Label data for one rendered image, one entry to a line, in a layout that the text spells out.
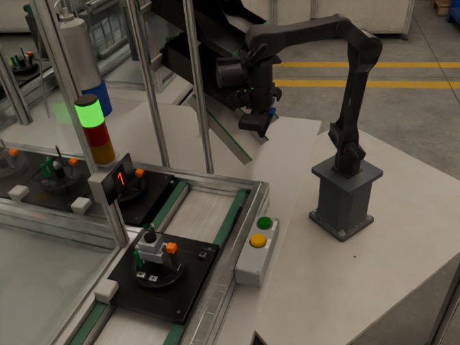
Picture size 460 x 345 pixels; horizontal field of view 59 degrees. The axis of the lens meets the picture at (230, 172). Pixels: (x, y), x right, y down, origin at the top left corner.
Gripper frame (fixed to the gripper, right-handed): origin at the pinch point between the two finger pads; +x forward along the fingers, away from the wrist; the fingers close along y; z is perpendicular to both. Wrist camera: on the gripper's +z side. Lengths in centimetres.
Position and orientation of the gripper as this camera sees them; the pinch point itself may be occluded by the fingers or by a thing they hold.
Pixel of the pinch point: (261, 125)
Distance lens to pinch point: 105.3
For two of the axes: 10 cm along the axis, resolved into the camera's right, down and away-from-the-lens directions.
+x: 0.7, 7.9, 6.1
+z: -9.4, -1.5, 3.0
